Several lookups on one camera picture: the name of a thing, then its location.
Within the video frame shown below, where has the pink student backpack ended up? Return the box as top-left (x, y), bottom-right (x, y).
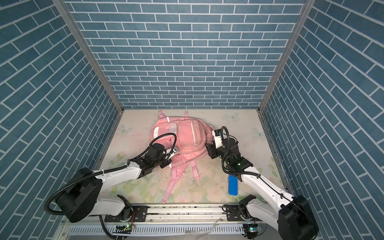
top-left (151, 110), bottom-right (214, 204)

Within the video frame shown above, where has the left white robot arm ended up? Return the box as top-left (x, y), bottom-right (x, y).
top-left (54, 143), bottom-right (179, 223)

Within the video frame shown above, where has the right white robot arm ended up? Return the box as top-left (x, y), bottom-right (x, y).
top-left (206, 139), bottom-right (319, 240)

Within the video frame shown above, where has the blue pencil case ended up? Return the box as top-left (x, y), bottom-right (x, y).
top-left (228, 175), bottom-right (239, 196)

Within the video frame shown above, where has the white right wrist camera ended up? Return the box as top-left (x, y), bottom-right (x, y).
top-left (212, 129), bottom-right (223, 149)

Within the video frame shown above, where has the right black cable loop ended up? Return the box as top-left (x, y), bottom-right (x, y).
top-left (219, 125), bottom-right (232, 151)

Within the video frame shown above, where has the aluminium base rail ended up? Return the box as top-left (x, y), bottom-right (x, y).
top-left (59, 203), bottom-right (313, 240)

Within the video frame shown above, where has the left black corrugated cable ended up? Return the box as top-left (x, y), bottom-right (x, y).
top-left (44, 132), bottom-right (178, 240)

